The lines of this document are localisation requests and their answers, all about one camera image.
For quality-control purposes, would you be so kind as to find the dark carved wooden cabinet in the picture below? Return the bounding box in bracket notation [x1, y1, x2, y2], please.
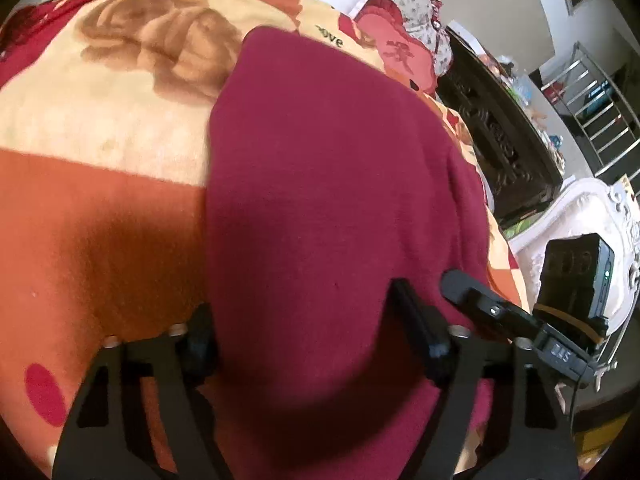
[435, 22, 566, 228]

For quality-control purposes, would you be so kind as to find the white ornate chair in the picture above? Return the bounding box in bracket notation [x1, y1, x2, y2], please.
[507, 177, 640, 401]

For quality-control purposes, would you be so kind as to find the maroon cloth garment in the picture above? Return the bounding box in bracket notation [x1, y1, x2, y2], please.
[202, 25, 506, 480]

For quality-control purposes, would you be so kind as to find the floral printed blanket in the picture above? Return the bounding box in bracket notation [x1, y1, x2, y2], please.
[0, 0, 531, 480]

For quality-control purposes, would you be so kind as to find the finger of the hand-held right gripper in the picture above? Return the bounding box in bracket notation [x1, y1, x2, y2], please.
[439, 269, 546, 348]

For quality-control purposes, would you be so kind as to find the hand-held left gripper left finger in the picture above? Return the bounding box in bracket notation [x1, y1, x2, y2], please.
[52, 302, 233, 480]

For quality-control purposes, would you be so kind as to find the metal rack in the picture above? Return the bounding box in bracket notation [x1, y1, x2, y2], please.
[537, 42, 640, 176]

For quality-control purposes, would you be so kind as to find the red embroidered pillow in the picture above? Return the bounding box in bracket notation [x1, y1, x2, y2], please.
[352, 0, 440, 93]

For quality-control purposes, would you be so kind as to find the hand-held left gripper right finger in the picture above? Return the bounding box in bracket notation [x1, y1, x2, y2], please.
[390, 277, 583, 480]

